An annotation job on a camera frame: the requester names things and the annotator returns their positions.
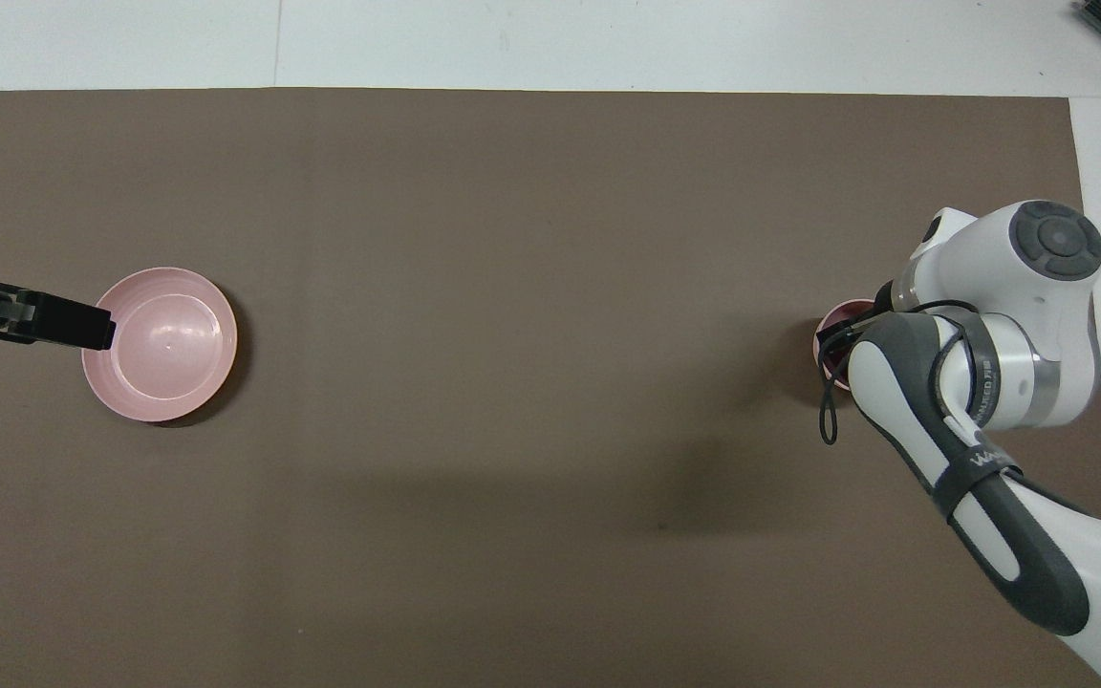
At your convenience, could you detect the pink bowl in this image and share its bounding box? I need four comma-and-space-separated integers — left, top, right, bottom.
813, 299, 882, 390

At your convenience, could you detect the pink plate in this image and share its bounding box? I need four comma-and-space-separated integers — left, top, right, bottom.
81, 267, 239, 423

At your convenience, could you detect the brown table mat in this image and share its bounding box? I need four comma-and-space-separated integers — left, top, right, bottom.
0, 88, 1101, 688

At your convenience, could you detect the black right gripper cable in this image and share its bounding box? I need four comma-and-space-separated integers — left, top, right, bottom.
818, 299, 1025, 479

